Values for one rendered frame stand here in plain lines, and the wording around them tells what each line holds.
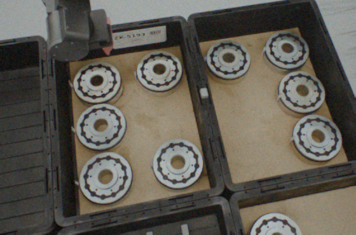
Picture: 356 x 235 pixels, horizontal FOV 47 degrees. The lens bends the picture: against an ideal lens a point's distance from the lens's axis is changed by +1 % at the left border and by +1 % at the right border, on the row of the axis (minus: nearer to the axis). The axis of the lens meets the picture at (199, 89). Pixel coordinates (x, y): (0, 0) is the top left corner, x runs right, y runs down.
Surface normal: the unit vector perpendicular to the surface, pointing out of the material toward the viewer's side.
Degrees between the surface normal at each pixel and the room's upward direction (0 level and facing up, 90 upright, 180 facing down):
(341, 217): 0
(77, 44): 91
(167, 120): 0
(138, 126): 0
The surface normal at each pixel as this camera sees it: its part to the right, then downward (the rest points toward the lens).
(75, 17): 0.57, -0.39
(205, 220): 0.04, -0.44
